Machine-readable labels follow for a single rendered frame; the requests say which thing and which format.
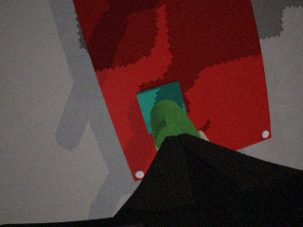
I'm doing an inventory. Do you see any red plate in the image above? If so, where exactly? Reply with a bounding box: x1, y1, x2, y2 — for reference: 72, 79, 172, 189
73, 0, 272, 182

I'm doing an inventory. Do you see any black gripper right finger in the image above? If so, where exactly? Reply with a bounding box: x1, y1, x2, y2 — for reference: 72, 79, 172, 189
177, 133, 303, 227

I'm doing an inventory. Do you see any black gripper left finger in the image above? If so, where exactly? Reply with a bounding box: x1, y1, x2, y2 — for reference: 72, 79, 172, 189
0, 135, 208, 227

